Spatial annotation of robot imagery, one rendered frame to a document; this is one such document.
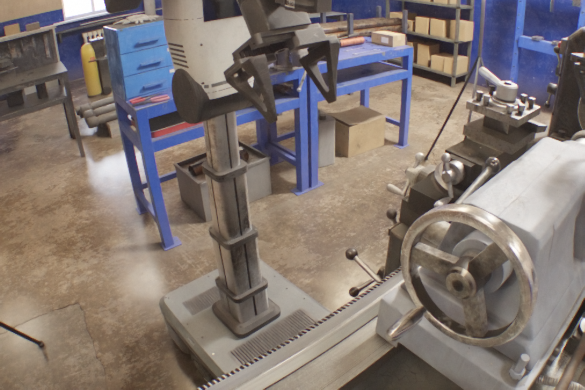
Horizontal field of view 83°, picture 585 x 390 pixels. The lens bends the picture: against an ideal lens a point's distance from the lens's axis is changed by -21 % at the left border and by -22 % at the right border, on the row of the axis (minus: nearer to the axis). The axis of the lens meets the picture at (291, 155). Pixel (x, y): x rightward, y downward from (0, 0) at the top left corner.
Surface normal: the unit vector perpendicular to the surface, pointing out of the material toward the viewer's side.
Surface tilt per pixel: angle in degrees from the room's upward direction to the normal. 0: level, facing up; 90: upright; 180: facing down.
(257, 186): 90
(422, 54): 90
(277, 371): 45
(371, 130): 90
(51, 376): 0
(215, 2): 90
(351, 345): 0
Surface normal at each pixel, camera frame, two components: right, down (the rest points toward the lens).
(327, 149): 0.41, 0.39
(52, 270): -0.04, -0.90
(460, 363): -0.80, 0.29
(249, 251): 0.65, 0.32
